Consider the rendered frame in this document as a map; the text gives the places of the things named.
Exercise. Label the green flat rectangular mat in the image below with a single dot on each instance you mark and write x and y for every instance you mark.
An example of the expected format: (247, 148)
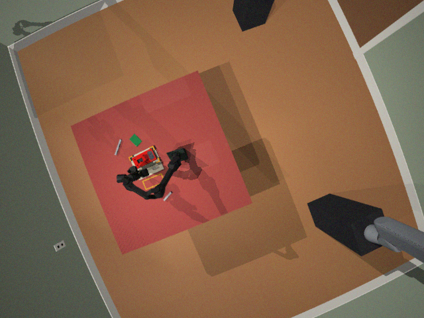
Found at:
(135, 140)

